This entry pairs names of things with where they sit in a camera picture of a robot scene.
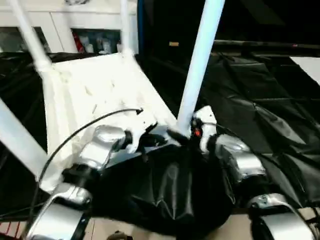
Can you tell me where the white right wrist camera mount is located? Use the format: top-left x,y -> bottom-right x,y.
190,105 -> 218,154

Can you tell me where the black shiny mat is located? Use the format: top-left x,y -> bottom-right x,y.
0,49 -> 320,235

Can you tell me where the long black bar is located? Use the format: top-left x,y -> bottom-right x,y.
213,39 -> 320,51

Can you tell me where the white display cabinet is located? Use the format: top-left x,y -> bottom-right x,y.
0,4 -> 139,55

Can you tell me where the black metal table frame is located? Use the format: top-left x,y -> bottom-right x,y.
0,203 -> 40,222

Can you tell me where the black left wrist camera cable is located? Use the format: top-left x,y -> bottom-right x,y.
29,107 -> 144,227

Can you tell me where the thin red wire loop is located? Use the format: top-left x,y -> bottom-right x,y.
0,219 -> 24,236

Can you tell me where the red white box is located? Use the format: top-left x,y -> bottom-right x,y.
74,34 -> 84,53

